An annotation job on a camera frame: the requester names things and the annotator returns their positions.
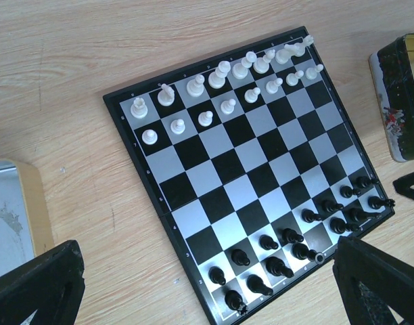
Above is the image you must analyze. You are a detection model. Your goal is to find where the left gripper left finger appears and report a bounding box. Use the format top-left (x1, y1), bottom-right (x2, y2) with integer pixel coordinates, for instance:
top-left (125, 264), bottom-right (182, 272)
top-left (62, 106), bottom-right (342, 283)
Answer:
top-left (0, 240), bottom-right (85, 324)

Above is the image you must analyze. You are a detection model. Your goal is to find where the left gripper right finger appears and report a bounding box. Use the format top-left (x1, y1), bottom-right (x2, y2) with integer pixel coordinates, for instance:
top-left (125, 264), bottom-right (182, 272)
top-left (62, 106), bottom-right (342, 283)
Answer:
top-left (333, 236), bottom-right (414, 324)

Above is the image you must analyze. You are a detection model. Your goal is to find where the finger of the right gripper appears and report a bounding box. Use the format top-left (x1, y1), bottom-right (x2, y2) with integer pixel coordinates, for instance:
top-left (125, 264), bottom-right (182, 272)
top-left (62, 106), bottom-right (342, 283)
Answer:
top-left (393, 172), bottom-right (414, 201)

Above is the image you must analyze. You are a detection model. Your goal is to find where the silver gold tin lid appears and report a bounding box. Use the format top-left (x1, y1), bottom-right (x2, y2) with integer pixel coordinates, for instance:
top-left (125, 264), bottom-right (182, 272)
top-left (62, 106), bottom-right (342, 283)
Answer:
top-left (0, 159), bottom-right (55, 276)

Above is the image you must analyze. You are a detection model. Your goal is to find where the tall black king piece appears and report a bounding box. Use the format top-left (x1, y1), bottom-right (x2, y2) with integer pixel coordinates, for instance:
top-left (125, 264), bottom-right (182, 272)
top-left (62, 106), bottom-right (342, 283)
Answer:
top-left (291, 243), bottom-right (325, 265)

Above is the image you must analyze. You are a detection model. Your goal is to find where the black bishop piece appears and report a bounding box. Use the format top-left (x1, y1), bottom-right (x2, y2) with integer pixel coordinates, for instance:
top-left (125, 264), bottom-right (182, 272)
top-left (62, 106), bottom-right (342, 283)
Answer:
top-left (266, 257), bottom-right (294, 278)

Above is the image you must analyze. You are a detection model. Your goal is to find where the black chess piece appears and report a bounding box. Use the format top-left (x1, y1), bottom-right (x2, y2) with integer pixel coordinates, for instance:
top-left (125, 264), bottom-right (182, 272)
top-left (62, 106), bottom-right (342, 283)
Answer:
top-left (231, 248), bottom-right (251, 267)
top-left (259, 235), bottom-right (279, 251)

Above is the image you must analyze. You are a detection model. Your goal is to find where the black knight piece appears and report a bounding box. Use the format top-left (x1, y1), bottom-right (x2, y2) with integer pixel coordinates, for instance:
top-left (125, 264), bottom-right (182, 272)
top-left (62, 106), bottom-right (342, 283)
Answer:
top-left (246, 274), bottom-right (273, 296)

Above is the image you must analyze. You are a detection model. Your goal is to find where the gold tin with black pieces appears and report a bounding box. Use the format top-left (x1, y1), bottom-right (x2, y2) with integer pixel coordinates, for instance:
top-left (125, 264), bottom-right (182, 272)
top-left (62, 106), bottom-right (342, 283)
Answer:
top-left (369, 33), bottom-right (414, 163)

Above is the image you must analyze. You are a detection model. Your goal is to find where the black rook piece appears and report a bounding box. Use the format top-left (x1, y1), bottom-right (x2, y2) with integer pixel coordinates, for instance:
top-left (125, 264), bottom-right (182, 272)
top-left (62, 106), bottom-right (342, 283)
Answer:
top-left (225, 290), bottom-right (248, 316)

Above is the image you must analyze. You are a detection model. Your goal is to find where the black silver chess board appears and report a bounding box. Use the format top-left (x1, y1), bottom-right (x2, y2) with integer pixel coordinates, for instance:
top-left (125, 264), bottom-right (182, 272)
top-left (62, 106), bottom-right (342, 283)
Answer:
top-left (103, 26), bottom-right (394, 324)

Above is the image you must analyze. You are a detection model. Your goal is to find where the white pawn on board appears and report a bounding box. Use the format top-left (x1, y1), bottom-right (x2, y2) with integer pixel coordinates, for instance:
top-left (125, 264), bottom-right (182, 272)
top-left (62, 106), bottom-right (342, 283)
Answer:
top-left (141, 129), bottom-right (158, 146)

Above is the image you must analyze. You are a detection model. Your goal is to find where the white rook on board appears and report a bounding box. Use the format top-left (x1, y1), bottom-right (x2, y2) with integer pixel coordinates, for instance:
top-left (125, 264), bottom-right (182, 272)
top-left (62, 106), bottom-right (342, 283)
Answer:
top-left (131, 97), bottom-right (148, 119)

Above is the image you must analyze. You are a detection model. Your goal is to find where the black pawn near corner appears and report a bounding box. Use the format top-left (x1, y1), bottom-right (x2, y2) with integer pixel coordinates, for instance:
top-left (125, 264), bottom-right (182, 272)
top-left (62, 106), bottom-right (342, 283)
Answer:
top-left (208, 266), bottom-right (227, 286)

